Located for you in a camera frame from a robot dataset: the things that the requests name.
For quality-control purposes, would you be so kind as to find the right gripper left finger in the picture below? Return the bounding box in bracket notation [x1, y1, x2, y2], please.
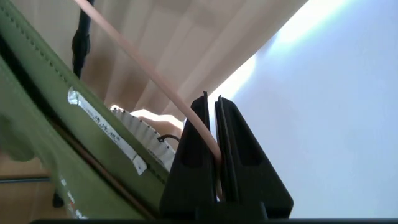
[159, 91, 222, 218]

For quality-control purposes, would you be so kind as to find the white laundry basket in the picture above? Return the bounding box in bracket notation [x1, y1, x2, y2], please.
[109, 105, 182, 172]

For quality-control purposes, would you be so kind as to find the beige curtain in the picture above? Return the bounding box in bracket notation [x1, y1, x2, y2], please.
[11, 0, 309, 123]

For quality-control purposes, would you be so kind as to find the pink clothes hanger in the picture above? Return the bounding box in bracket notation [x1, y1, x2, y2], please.
[73, 0, 224, 200]

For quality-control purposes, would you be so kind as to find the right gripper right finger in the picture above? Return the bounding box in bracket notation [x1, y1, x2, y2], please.
[214, 95, 294, 218]

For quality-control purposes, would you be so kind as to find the green garment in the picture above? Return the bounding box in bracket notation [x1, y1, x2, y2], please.
[0, 0, 171, 220]

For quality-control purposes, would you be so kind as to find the black clothes rack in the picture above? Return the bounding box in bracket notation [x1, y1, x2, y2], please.
[0, 0, 96, 209]

